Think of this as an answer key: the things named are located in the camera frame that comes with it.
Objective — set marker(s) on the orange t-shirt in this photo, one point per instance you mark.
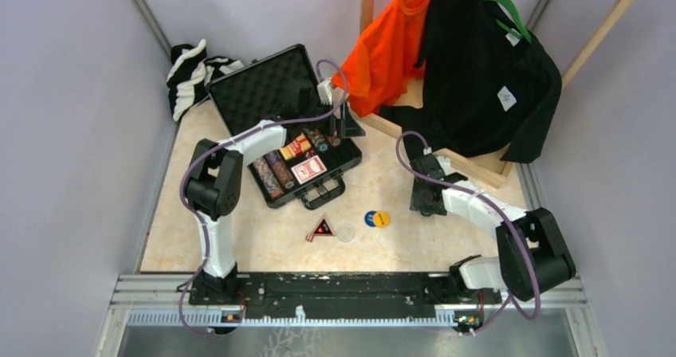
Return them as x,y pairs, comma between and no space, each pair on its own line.
382,62

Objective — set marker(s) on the green orange chip stack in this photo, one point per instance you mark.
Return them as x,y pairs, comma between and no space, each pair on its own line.
318,140

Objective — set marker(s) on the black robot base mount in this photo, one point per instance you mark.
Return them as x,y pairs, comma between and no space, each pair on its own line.
336,296

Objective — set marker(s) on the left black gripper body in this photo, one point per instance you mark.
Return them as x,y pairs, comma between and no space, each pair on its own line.
337,124

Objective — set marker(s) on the green clothes hanger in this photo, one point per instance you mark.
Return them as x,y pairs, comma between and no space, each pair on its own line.
511,9

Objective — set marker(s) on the aluminium frame rail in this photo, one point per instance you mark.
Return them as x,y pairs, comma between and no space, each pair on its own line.
151,311

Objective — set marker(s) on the black t-shirt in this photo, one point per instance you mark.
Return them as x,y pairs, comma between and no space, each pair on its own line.
485,88

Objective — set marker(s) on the black poker set case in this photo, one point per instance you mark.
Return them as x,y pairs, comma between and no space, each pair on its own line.
269,89

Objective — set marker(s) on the black white striped cloth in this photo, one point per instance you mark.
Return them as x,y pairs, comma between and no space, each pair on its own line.
191,72

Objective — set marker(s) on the black red triangle token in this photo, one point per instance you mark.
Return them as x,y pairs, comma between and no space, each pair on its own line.
323,229

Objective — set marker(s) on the red yellow chip stack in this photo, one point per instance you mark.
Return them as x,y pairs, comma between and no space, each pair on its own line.
334,139

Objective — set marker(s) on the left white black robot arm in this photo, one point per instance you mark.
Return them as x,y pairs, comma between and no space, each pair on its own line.
211,186

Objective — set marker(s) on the purple black chip stack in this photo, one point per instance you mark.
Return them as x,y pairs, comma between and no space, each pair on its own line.
280,170

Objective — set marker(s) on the orange boxed card deck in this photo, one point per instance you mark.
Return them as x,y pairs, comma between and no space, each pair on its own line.
296,147

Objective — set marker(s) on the clear dealer button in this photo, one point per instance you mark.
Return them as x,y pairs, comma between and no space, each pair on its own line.
346,233

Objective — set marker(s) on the blue orange chip stack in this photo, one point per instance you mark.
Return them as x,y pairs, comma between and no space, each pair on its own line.
269,181

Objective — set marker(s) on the blue small blind button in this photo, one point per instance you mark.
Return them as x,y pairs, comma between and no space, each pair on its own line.
369,218

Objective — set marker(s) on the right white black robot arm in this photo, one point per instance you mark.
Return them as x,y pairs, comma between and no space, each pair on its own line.
532,255

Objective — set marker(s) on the red playing card deck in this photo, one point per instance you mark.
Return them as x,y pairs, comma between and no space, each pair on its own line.
309,169

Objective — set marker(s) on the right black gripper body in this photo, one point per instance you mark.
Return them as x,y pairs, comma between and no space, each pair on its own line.
419,202

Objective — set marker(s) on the yellow big blind button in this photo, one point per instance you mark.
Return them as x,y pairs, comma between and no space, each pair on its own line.
381,219

